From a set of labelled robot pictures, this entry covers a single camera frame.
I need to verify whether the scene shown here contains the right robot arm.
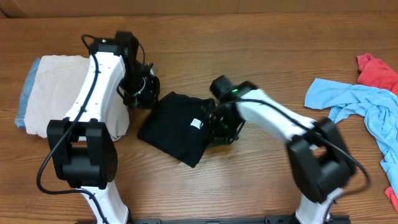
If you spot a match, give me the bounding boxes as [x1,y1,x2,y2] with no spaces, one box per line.
[202,75,356,223]

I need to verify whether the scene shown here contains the right black cable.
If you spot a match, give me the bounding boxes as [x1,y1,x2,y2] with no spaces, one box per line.
[214,98,371,197]

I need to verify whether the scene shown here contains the black cable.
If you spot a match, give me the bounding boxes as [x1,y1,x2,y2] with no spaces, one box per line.
[214,98,371,197]
[36,34,147,224]

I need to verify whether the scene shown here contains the red garment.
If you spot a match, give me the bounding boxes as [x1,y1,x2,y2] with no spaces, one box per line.
[356,53,397,95]

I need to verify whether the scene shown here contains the left black cable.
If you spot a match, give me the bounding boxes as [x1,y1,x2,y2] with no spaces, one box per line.
[36,34,147,224]

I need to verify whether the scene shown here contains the light blue garment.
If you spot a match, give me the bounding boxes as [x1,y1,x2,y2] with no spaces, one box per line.
[304,78,397,193]

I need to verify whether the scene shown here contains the black t-shirt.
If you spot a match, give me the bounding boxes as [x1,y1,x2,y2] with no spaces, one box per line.
[137,91,215,168]

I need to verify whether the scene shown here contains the folded beige garment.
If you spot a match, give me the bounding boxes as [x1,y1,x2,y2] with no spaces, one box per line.
[24,52,129,141]

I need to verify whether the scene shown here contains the folded blue jeans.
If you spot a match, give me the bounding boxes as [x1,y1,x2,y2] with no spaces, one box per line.
[15,58,40,129]

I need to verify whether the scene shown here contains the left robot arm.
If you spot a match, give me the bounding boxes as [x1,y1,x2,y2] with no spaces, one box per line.
[36,31,160,223]

